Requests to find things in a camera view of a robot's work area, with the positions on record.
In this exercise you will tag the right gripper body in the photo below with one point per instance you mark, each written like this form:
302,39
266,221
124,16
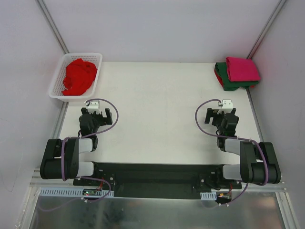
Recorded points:
218,116

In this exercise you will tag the white plastic basket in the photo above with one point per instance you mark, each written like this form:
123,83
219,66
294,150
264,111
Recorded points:
56,87

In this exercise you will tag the green folded t-shirt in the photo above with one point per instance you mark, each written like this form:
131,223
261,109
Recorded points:
221,69

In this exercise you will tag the pink folded t-shirt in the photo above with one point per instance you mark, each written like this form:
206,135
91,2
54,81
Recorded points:
241,70

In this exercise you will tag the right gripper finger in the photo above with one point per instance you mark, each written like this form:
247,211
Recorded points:
210,113
233,111

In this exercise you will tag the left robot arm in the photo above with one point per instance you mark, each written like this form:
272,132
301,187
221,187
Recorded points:
61,157

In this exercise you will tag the red folded t-shirt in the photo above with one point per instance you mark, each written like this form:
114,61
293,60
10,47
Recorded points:
218,78

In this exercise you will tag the right cable duct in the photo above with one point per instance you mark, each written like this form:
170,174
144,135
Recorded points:
210,196

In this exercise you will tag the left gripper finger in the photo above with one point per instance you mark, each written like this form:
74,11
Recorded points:
108,118
84,110

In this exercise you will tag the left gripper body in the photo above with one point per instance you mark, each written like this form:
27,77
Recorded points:
100,118

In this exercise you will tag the left cable duct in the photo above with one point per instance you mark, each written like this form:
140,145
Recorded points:
74,192

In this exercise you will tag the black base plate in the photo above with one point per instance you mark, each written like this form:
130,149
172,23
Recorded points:
158,180

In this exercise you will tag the cable duct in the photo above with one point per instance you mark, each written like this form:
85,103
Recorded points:
210,196
74,192

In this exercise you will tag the red t-shirt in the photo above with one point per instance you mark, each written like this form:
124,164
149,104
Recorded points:
218,78
79,77

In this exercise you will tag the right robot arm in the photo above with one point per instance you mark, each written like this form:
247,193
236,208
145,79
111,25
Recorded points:
257,162

